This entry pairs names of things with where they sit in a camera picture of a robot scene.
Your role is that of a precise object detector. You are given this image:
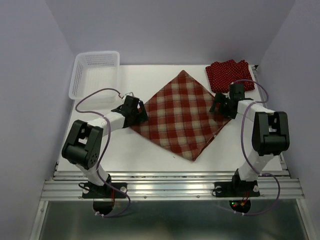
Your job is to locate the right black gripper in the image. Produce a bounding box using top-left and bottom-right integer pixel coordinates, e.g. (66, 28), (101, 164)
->
(209, 91), (236, 119)

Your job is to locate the red cream plaid skirt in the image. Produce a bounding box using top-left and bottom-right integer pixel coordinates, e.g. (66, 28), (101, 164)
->
(132, 70), (230, 162)

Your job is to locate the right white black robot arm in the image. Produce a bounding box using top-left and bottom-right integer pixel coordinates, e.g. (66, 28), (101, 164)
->
(209, 83), (290, 195)

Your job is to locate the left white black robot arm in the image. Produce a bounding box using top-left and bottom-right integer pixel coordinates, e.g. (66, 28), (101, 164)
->
(61, 95), (148, 197)

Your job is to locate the white plastic basket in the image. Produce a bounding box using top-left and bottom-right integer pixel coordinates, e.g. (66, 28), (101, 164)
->
(68, 51), (120, 101)

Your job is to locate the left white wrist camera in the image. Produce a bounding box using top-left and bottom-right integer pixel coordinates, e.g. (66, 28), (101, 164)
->
(124, 92), (135, 98)

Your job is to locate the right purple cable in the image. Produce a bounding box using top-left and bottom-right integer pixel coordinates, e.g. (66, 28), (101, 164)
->
(216, 79), (281, 216)

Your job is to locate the purple cable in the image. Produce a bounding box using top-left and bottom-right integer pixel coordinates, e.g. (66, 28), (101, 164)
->
(216, 79), (281, 216)
(74, 87), (131, 218)

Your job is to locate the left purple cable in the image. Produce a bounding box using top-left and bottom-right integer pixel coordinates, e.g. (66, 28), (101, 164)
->
(74, 87), (131, 218)

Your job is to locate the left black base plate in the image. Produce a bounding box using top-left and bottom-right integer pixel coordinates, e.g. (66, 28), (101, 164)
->
(78, 181), (126, 199)

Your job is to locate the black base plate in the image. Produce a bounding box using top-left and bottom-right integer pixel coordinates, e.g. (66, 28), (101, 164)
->
(78, 181), (126, 199)
(212, 181), (260, 198)

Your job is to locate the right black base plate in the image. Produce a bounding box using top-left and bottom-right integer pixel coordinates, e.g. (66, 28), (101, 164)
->
(212, 181), (260, 198)

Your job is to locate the aluminium rail frame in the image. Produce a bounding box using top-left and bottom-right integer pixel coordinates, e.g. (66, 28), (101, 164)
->
(29, 63), (311, 240)

